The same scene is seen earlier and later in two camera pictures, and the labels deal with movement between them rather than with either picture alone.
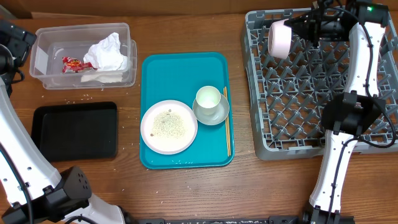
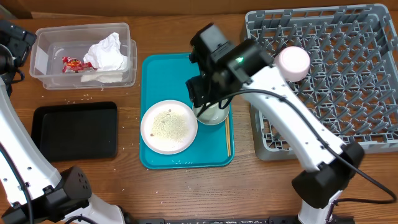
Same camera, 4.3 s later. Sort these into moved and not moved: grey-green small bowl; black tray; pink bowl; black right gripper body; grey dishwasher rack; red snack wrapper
Moved: black right gripper body; pink bowl
Not moved: black tray; grey dishwasher rack; red snack wrapper; grey-green small bowl
